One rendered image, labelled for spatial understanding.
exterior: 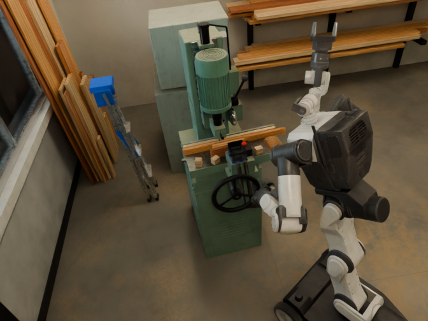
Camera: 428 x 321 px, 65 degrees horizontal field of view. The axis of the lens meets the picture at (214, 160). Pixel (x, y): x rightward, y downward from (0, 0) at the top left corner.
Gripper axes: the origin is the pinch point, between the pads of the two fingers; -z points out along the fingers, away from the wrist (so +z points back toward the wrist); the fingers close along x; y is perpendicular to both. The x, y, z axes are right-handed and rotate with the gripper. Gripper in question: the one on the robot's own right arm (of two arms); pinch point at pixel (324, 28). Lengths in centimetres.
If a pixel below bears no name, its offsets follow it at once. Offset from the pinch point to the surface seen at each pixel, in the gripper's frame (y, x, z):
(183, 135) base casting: 67, 63, 75
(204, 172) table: 16, 55, 81
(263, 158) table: 18, 18, 75
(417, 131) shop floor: 130, -184, 104
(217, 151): 21, 47, 70
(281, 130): 32, 4, 62
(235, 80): 40, 33, 32
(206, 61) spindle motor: 10, 56, 16
